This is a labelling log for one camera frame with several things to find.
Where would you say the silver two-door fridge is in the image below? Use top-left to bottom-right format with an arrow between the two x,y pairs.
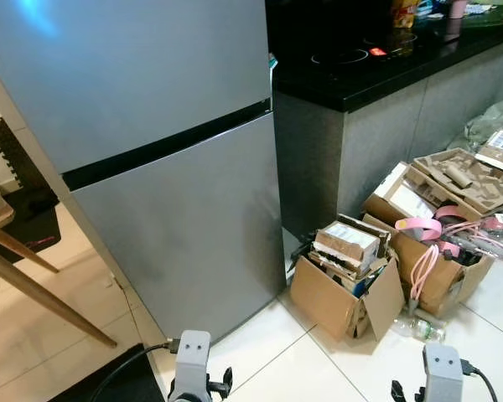
0,0 -> 287,348

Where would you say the empty clear plastic bottle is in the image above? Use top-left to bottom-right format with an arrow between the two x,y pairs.
391,316 -> 448,345

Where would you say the small open cardboard box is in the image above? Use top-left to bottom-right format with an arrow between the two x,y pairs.
289,214 -> 406,341

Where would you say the large open cardboard box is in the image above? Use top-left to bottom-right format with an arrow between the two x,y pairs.
362,211 -> 497,319

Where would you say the flat white brown carton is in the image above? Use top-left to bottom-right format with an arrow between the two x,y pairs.
365,162 -> 459,229

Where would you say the brown pulp packaging tray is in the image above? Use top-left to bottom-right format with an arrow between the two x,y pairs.
412,147 -> 503,215

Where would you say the grey kitchen counter cabinet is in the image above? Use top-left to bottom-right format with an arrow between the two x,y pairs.
272,38 -> 503,244

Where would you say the grey-green plastic bag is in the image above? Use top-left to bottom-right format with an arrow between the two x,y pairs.
463,98 -> 503,153

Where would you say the black kitchen countertop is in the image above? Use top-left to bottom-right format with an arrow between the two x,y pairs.
266,0 -> 503,114

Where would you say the yellow snack bag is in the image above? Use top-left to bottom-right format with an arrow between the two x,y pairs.
392,0 -> 421,30

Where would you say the pink tumbler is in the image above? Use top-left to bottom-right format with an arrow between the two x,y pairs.
446,0 -> 469,24

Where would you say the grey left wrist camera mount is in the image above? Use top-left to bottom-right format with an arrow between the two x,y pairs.
171,330 -> 213,401

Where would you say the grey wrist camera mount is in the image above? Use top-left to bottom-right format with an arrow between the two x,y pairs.
423,343 -> 464,402
171,330 -> 213,401

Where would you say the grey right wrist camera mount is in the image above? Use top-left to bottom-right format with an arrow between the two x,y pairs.
423,343 -> 464,402

